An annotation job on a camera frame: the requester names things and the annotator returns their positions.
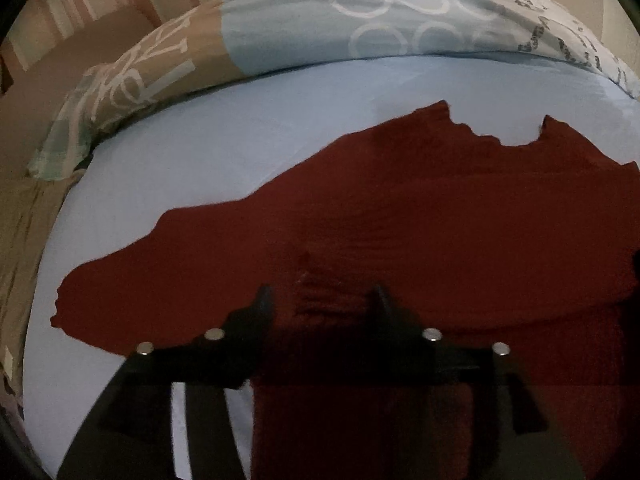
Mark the brown bed headboard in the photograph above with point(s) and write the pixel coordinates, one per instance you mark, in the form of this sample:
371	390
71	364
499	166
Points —
32	102

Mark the dark red knitted sweater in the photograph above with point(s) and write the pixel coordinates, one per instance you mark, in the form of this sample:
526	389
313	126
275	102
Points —
535	246

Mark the patterned blue beige duvet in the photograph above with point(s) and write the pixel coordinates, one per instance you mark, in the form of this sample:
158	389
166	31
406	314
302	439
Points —
223	41

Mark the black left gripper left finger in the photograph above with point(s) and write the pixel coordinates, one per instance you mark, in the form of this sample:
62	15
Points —
127	433

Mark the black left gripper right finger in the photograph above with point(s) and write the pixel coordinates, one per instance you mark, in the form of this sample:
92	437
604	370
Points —
510	436

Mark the light blue bed sheet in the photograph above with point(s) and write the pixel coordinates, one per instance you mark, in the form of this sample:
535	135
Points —
223	144

